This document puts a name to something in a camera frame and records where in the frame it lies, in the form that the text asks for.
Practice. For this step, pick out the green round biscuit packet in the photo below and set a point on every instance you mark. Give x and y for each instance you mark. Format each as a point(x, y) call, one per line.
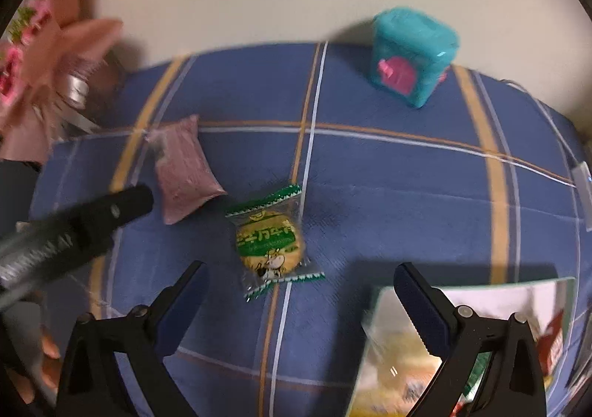
point(270, 243)

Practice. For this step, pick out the black handheld gripper GenRobot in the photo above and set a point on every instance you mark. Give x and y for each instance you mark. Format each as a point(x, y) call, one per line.
point(47, 249)

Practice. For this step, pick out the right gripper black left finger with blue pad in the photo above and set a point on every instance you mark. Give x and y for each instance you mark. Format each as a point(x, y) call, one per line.
point(91, 383)

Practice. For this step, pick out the clear packet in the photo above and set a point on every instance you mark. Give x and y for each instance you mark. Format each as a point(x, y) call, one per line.
point(395, 368)

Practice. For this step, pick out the teal toy box, pink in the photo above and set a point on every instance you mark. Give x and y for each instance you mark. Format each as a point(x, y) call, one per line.
point(411, 53)

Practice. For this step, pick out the white tray, green rim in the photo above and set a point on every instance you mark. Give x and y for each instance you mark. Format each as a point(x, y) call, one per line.
point(538, 301)

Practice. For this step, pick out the white power strip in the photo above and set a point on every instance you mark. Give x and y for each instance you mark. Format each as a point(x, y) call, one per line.
point(582, 179)

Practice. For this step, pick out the pink snack packet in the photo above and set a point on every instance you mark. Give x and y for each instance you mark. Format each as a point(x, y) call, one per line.
point(184, 176)

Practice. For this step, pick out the red white milk biscuit packet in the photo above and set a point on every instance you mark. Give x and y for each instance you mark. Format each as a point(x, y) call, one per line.
point(550, 345)

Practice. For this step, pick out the pink flower bouquet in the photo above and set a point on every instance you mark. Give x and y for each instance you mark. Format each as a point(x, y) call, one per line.
point(54, 73)

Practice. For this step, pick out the green snack packet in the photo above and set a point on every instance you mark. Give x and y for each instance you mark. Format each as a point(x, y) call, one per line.
point(475, 377)

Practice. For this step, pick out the blue plaid tablecloth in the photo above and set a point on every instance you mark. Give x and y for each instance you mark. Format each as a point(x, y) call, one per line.
point(474, 188)

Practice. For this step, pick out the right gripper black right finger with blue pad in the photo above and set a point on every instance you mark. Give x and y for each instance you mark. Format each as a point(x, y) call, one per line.
point(512, 384)

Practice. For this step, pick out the person's left hand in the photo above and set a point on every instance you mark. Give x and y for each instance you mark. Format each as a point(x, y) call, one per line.
point(48, 372)

